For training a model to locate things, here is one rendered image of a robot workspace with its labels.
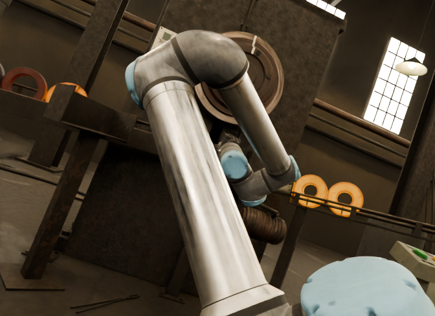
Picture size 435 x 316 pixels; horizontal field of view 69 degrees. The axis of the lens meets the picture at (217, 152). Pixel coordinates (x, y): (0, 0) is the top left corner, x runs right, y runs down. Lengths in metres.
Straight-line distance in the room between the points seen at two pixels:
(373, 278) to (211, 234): 0.23
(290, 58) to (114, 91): 6.27
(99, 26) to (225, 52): 3.78
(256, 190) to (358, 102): 8.40
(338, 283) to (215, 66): 0.48
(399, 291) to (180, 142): 0.40
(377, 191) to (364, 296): 9.22
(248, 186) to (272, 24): 1.11
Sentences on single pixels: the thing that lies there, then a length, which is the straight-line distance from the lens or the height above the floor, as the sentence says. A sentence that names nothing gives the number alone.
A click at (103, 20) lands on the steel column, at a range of 4.47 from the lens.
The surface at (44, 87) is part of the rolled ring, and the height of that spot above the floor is 0.70.
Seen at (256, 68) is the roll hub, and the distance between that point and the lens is 1.60.
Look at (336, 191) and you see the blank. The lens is 1.55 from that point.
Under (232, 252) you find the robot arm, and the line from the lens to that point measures 0.52.
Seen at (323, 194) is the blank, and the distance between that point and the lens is 1.55.
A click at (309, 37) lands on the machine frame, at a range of 2.02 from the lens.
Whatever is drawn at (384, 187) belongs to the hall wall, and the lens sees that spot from 9.78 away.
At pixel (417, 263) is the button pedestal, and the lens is 1.12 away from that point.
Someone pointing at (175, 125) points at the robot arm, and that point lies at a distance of 0.61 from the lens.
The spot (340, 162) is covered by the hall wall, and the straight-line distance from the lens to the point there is 9.00.
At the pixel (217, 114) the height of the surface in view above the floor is 0.90.
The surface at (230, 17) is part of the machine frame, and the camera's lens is 1.90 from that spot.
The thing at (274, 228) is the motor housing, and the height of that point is 0.48.
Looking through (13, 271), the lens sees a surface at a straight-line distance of 1.46.
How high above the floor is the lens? 0.59
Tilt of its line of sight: 5 degrees up
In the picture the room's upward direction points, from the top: 21 degrees clockwise
